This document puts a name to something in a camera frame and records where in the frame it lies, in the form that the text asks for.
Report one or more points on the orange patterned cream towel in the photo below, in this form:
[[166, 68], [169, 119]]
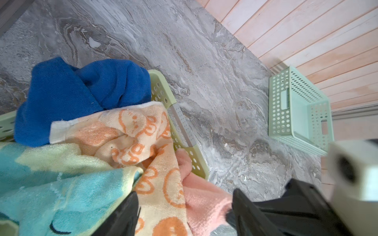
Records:
[[136, 136]]

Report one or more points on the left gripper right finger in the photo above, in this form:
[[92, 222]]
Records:
[[247, 219]]

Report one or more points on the pink towel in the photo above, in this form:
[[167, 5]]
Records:
[[206, 204]]

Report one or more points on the blue towel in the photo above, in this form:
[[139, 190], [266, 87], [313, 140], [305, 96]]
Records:
[[61, 92]]

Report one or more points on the teal and yellow towel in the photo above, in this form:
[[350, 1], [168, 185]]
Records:
[[55, 190]]

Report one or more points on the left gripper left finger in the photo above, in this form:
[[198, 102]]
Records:
[[123, 220]]

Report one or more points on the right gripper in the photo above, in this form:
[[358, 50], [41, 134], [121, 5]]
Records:
[[302, 211]]

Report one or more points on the yellow-green plastic basket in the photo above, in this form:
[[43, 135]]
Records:
[[181, 133]]

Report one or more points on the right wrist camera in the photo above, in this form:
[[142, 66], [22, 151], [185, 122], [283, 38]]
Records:
[[353, 166]]

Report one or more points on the mint green plastic basket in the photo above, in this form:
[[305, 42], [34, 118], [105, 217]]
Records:
[[299, 113]]

